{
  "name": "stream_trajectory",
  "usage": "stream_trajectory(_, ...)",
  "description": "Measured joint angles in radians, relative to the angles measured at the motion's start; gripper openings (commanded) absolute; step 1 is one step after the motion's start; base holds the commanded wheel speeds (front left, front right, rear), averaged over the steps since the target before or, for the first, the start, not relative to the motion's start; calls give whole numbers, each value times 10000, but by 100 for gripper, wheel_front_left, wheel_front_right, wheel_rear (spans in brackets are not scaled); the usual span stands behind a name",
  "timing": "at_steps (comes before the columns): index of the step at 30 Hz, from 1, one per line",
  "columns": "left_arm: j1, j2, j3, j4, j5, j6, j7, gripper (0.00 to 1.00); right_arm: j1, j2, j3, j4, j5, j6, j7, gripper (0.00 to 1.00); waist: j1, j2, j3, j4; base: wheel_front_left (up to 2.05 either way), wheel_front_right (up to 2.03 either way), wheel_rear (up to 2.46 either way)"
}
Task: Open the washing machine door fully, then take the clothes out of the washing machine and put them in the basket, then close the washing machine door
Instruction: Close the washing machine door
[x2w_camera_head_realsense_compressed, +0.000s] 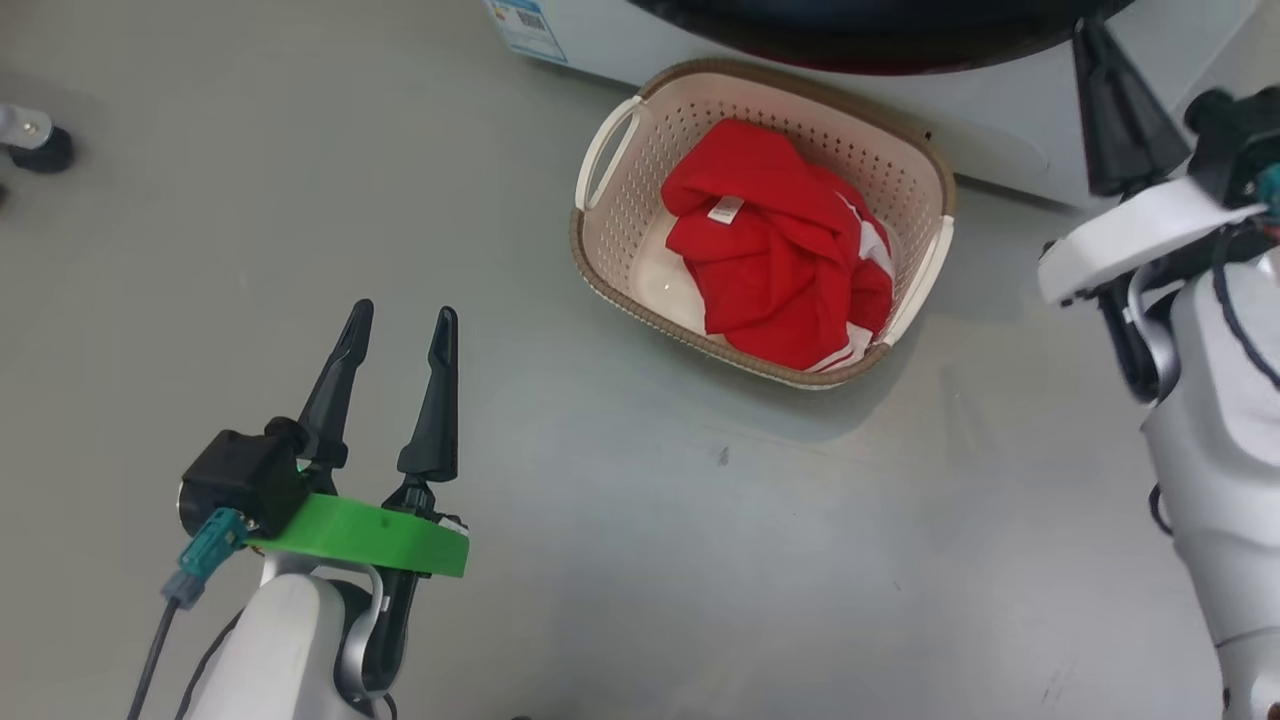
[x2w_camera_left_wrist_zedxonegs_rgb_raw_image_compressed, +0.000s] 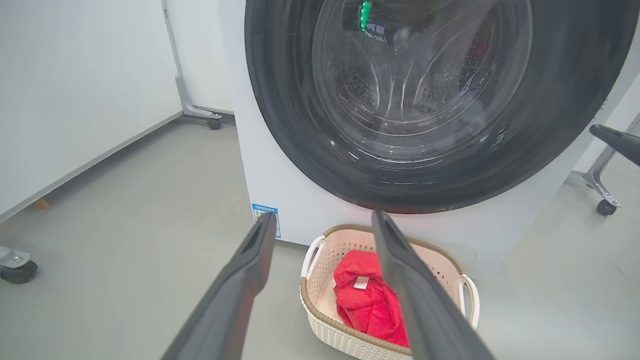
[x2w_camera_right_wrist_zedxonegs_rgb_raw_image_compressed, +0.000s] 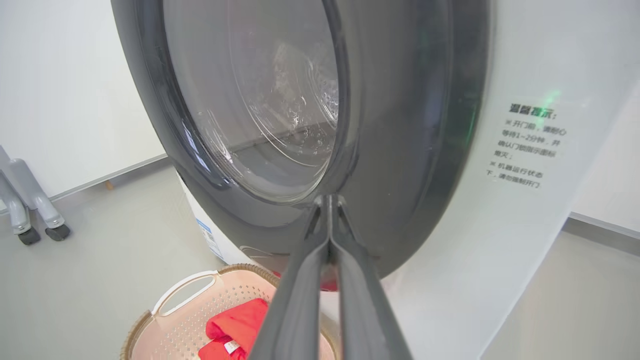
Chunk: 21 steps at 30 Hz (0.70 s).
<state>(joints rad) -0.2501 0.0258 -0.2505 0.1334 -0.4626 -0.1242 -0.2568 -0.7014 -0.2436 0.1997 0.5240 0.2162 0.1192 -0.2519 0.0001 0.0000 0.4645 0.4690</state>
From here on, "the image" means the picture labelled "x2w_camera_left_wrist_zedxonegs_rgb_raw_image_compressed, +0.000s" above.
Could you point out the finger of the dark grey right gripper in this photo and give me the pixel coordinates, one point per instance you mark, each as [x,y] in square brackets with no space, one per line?
[620,142]

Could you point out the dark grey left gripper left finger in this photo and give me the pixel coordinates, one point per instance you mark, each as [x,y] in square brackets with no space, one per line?
[225,300]

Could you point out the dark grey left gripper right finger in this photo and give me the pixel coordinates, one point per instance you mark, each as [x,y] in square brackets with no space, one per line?
[430,320]

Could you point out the red and white jersey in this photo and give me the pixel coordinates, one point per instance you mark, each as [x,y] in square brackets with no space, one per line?
[365,310]

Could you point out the cream perforated laundry basket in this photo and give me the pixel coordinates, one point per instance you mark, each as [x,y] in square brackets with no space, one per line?
[320,295]

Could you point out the white front-load washing machine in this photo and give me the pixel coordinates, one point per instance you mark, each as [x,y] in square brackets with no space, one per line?
[280,200]

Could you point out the washing machine steel drum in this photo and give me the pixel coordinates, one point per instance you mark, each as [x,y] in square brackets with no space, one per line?
[450,85]

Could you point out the grey partition stand with caster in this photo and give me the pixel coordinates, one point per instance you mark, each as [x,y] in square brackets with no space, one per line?
[597,185]
[187,105]
[17,270]

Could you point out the blue energy label sticker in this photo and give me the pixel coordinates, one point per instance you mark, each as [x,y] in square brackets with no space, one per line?
[266,220]

